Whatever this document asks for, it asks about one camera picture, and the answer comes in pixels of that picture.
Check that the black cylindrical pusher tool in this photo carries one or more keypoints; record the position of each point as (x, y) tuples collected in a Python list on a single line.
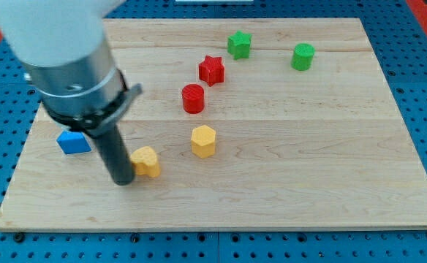
[(112, 150)]

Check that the blue triangle block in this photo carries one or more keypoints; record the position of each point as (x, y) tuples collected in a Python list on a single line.
[(73, 142)]

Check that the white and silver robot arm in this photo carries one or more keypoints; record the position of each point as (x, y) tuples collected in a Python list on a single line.
[(63, 47)]

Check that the yellow heart block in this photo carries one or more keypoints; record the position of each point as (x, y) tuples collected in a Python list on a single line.
[(145, 162)]

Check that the yellow hexagon block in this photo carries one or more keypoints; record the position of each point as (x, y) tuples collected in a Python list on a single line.
[(203, 141)]

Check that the red cylinder block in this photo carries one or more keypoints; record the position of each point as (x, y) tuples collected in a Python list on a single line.
[(193, 98)]

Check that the red star block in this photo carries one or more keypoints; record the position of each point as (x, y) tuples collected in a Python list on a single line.
[(211, 70)]

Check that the wooden board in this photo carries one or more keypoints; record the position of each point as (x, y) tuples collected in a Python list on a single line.
[(324, 149)]

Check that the green star block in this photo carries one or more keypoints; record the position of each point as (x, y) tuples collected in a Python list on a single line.
[(239, 45)]

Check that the green cylinder block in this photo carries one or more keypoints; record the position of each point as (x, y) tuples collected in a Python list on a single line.
[(302, 57)]

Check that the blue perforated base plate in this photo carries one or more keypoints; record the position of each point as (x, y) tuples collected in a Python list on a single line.
[(397, 31)]

